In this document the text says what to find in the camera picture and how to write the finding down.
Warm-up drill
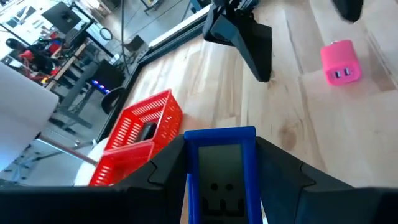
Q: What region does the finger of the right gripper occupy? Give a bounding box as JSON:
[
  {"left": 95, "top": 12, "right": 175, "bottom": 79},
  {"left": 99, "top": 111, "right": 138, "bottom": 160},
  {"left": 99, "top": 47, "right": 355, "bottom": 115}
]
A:
[
  {"left": 331, "top": 0, "right": 364, "bottom": 24},
  {"left": 202, "top": 4, "right": 273, "bottom": 83}
]

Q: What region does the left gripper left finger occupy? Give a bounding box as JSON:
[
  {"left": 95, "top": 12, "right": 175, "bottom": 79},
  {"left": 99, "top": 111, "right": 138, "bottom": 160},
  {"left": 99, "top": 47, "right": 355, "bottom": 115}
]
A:
[{"left": 118, "top": 135, "right": 188, "bottom": 224}]

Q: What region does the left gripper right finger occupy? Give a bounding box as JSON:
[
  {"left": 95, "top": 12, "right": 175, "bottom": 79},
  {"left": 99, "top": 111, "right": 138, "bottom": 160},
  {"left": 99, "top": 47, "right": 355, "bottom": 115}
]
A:
[{"left": 255, "top": 136, "right": 352, "bottom": 224}]

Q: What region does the pink charger with paper sticker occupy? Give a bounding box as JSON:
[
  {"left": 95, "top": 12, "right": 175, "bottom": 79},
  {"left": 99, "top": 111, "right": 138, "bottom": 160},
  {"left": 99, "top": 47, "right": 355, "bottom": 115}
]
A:
[{"left": 320, "top": 39, "right": 363, "bottom": 86}]

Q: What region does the black rectangular box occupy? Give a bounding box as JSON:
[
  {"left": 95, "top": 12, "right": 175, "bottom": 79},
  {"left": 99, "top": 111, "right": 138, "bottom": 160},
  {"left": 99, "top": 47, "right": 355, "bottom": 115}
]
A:
[{"left": 136, "top": 122, "right": 159, "bottom": 142}]

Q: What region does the dark blue digital timer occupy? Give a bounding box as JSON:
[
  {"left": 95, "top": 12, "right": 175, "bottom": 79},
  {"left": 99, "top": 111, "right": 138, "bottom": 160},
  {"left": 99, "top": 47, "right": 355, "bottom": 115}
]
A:
[{"left": 183, "top": 126, "right": 264, "bottom": 224}]

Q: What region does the red plastic mesh basket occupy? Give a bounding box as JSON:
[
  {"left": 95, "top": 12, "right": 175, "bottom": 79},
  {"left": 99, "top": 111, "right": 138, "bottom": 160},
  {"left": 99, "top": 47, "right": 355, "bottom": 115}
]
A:
[
  {"left": 89, "top": 141, "right": 155, "bottom": 187},
  {"left": 107, "top": 89, "right": 184, "bottom": 156}
]

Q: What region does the black round stool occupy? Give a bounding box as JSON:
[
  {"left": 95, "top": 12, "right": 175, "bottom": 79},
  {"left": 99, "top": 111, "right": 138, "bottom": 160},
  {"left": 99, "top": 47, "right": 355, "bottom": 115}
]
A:
[{"left": 101, "top": 86, "right": 128, "bottom": 115}]

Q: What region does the grey blue metal table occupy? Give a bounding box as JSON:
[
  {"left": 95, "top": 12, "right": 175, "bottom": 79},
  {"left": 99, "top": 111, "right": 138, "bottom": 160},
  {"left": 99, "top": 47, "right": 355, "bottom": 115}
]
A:
[{"left": 46, "top": 40, "right": 128, "bottom": 130}]

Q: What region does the black computer monitor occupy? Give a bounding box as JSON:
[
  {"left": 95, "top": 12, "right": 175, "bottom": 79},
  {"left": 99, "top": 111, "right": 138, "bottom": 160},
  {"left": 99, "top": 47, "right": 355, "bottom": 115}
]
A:
[{"left": 42, "top": 2, "right": 82, "bottom": 34}]

